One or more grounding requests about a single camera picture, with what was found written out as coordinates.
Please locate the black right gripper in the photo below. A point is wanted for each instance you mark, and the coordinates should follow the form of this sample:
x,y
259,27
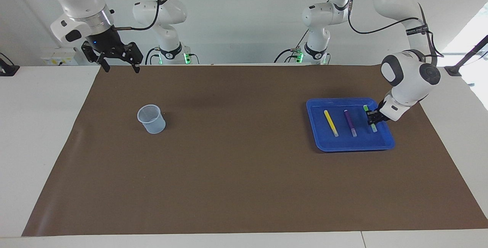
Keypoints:
x,y
108,44

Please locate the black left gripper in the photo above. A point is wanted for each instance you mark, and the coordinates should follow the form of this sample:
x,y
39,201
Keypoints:
x,y
382,115

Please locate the green highlighter pen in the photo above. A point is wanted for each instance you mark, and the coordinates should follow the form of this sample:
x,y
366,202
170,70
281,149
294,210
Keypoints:
x,y
365,108

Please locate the purple highlighter pen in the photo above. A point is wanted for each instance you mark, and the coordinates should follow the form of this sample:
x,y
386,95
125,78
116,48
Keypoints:
x,y
350,123

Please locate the yellow highlighter pen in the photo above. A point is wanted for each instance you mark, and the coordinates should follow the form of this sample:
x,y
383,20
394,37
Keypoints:
x,y
331,123

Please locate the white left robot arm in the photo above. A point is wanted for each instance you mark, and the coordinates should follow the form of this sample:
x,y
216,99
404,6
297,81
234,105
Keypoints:
x,y
408,87

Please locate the blue plastic tray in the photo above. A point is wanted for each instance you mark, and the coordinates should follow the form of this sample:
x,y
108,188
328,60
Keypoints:
x,y
343,143

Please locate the clear plastic cup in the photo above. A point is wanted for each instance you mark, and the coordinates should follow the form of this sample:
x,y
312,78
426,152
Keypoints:
x,y
152,124

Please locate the black clamp stand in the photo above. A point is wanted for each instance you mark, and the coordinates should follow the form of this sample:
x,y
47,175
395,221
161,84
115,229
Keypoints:
x,y
467,55

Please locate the brown table mat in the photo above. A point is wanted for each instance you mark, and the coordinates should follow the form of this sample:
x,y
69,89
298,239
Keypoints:
x,y
244,183

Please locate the black table bracket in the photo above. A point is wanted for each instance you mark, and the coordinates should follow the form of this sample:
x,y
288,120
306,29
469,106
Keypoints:
x,y
7,69

